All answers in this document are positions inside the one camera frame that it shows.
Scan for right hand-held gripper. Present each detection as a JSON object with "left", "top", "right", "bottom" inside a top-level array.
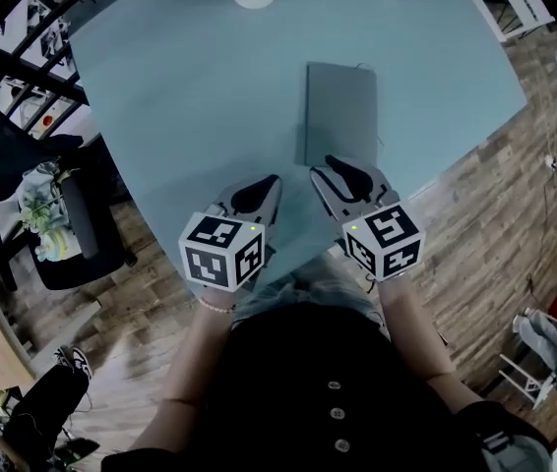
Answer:
[{"left": 308, "top": 153, "right": 428, "bottom": 282}]

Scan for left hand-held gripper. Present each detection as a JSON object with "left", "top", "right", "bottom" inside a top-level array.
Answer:
[{"left": 178, "top": 174, "right": 285, "bottom": 294}]

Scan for grey notebook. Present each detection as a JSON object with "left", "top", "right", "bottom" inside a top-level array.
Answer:
[{"left": 305, "top": 61, "right": 380, "bottom": 168}]

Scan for person's right forearm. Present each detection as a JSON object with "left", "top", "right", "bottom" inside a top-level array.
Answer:
[{"left": 375, "top": 273, "right": 484, "bottom": 408}]

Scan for person's left forearm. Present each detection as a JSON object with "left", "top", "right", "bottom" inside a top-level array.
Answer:
[{"left": 129, "top": 282, "right": 238, "bottom": 455}]

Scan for person's light blue jeans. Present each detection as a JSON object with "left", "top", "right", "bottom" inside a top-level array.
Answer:
[{"left": 232, "top": 250, "right": 389, "bottom": 336}]

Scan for black buttoned top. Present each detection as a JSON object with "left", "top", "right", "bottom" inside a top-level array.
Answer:
[{"left": 100, "top": 301, "right": 489, "bottom": 472}]

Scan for flower bouquet in pot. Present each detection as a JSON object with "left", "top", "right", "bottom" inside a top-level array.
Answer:
[{"left": 16, "top": 163, "right": 84, "bottom": 264}]

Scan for white slatted chair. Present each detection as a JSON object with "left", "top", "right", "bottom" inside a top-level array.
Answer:
[{"left": 472, "top": 0, "right": 556, "bottom": 44}]

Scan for white stool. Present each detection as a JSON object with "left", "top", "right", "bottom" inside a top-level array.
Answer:
[{"left": 497, "top": 350, "right": 557, "bottom": 408}]

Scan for black metal railing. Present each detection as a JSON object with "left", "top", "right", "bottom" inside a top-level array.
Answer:
[{"left": 0, "top": 0, "right": 127, "bottom": 142}]

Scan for beaded bracelet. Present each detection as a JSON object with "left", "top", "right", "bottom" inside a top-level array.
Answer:
[{"left": 198, "top": 296, "right": 237, "bottom": 315}]

